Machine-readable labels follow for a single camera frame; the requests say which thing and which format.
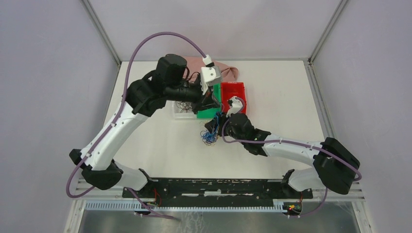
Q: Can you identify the green plastic bin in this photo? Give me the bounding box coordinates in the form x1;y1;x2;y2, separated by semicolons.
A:
196;84;222;119

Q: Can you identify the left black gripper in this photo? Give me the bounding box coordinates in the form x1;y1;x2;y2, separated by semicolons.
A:
166;78;221;115

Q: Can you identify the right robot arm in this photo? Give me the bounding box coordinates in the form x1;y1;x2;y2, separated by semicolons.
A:
205;113;362;198

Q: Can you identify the brown cable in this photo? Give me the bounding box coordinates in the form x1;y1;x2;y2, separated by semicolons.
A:
175;71;202;114

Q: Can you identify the red plastic bin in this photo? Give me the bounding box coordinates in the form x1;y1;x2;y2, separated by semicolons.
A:
221;82;247;114

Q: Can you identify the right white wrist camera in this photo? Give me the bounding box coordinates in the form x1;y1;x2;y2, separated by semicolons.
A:
226;96;246;117

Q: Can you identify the white slotted cable duct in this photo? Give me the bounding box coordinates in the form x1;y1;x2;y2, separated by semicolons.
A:
84;200;291;213

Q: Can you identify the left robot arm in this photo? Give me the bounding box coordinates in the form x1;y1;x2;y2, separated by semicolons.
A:
69;54;223;198

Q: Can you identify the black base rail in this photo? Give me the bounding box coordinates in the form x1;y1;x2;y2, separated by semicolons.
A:
122;178;313;207

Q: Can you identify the pink cloth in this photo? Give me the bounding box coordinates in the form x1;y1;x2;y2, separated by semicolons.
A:
183;56;239;83

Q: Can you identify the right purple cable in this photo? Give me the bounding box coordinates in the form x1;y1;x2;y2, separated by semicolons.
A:
221;97;363;218

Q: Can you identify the light blue cable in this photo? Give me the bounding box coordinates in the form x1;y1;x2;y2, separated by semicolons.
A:
210;102;224;136

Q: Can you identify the clear plastic bin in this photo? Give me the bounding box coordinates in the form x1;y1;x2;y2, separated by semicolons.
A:
172;101;196;120

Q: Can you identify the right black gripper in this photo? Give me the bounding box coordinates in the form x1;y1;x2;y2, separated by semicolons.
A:
205;111;246;145

